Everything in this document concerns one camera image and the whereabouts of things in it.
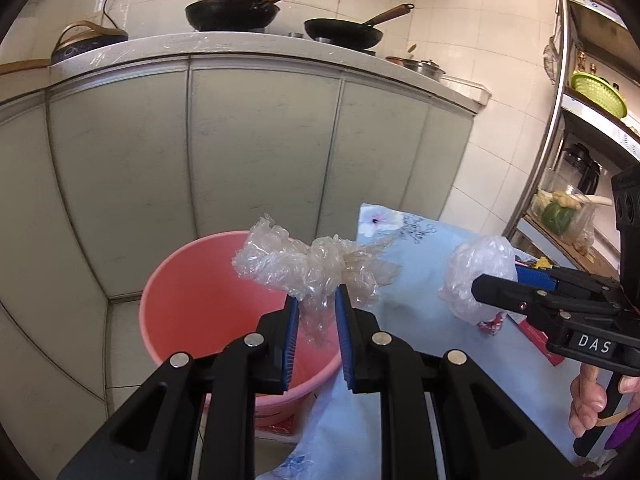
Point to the metal shelf rack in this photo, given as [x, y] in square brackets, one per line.
[590, 36]

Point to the person's right hand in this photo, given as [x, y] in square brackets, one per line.
[589, 398]

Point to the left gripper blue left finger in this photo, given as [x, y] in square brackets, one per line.
[288, 339]

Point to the green plastic basket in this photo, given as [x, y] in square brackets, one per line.
[599, 91]

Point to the clear plastic wrap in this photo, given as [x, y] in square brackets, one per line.
[312, 273]

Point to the induction cooker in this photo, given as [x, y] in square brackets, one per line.
[84, 36]

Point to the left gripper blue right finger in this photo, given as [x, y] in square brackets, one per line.
[343, 318]

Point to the colourful wrapper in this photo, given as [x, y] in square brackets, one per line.
[493, 326]

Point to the steel pot with lid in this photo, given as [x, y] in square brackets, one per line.
[427, 68]

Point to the light blue floral cloth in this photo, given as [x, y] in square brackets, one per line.
[342, 439]

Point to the clear plastic container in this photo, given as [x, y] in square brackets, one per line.
[581, 227]

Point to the red plastic snack bag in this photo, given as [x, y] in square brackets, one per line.
[539, 339]

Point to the green pepper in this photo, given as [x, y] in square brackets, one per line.
[557, 219]

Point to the black wok with lid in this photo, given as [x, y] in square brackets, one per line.
[231, 15]

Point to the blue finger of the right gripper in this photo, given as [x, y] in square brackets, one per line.
[515, 297]
[536, 278]

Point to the white plastic tray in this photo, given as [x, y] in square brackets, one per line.
[472, 90]

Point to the pink plastic bucket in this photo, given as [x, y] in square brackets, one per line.
[195, 302]

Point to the grey kitchen cabinet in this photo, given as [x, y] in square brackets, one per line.
[115, 158]

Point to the ginger root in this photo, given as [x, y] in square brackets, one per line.
[565, 200]

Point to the black blender jug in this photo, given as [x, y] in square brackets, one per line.
[579, 169]

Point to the black frying pan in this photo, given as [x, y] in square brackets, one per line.
[353, 35]

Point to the white radish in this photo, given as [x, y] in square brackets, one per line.
[595, 200]

